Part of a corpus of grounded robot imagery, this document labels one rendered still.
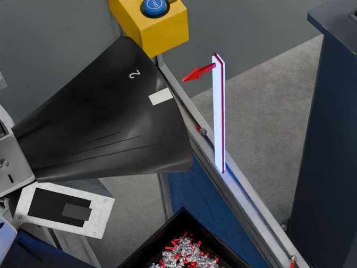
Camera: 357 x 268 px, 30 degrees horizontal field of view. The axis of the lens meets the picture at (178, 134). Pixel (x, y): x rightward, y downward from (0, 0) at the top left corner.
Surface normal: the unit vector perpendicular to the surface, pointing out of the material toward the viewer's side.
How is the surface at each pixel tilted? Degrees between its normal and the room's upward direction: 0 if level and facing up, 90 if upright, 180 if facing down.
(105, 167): 17
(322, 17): 0
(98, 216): 50
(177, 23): 90
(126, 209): 0
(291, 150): 0
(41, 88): 90
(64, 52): 90
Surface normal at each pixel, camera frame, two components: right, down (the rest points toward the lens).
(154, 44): 0.48, 0.72
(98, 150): 0.10, -0.39
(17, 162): -0.06, -0.55
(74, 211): 0.33, 0.20
